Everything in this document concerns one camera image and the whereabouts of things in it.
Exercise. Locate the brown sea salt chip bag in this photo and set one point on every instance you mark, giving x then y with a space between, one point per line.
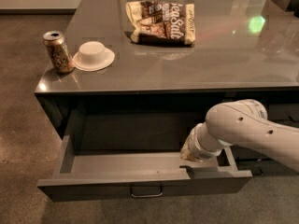
162 21

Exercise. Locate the dark grey drawer cabinet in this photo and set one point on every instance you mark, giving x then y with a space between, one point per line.
243 49

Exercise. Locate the grey drawer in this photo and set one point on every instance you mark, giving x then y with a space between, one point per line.
118 153
244 155
265 167

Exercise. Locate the white upside-down plastic bowl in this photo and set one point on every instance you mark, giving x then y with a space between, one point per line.
93 56

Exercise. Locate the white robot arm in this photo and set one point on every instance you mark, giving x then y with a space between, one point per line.
242 123

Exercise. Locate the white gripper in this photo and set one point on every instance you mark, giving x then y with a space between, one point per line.
199 148

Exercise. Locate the gold soda can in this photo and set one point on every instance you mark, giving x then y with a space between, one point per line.
56 47

